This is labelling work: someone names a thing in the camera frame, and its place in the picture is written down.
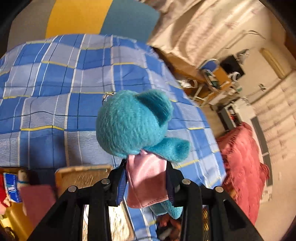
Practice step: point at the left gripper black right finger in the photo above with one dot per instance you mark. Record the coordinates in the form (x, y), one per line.
(174, 179)

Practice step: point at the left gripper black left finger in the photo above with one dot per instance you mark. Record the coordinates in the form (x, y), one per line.
(117, 186)

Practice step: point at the teal plush toy pink scarf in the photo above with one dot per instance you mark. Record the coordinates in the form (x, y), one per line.
(133, 126)

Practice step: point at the red sock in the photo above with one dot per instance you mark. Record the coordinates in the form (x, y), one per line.
(3, 196)

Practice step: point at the silver embossed tissue box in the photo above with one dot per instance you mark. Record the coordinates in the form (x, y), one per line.
(96, 220)

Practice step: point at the pink red blanket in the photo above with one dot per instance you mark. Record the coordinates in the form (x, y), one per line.
(245, 174)

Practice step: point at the pink cardboard box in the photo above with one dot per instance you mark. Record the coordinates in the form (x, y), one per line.
(37, 200)

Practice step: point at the white rolled socks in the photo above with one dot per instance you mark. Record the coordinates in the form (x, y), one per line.
(23, 179)

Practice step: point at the wooden desk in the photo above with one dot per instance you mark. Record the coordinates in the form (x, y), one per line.
(204, 85)

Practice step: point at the gold tray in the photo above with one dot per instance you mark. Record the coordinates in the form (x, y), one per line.
(16, 219)

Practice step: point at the blue tissue pack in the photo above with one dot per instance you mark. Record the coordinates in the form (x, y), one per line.
(10, 184)

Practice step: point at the blue folding chair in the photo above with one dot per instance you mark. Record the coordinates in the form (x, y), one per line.
(211, 65)

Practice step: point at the blue plaid bed sheet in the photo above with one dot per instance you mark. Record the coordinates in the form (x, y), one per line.
(52, 90)

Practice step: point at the black monitor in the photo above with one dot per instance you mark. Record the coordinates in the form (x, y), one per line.
(231, 65)

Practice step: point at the beige patterned curtain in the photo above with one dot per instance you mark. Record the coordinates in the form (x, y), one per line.
(195, 30)

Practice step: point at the grey yellow blue headboard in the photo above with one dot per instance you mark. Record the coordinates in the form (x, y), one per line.
(43, 19)

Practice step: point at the wall air conditioner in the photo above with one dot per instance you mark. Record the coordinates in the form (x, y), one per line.
(272, 61)

